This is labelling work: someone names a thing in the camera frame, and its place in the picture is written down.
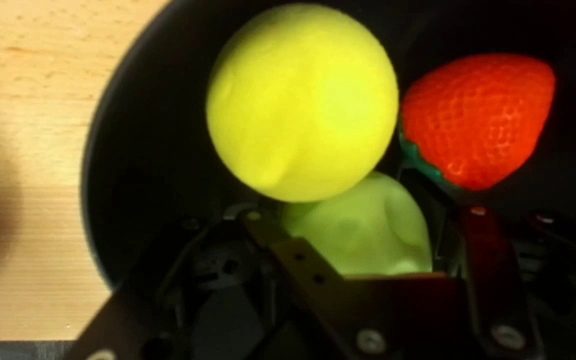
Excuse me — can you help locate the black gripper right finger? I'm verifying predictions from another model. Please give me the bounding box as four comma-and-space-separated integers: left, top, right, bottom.
460, 203, 576, 360

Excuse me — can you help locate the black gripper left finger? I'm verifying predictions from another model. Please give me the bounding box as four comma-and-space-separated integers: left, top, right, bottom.
65, 210, 395, 360

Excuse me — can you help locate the yellow foam ball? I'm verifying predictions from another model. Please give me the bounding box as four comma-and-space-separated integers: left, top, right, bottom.
203, 2, 402, 203

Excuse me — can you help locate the black plastic bowl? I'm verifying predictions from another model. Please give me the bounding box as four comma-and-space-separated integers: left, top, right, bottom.
78, 0, 576, 316

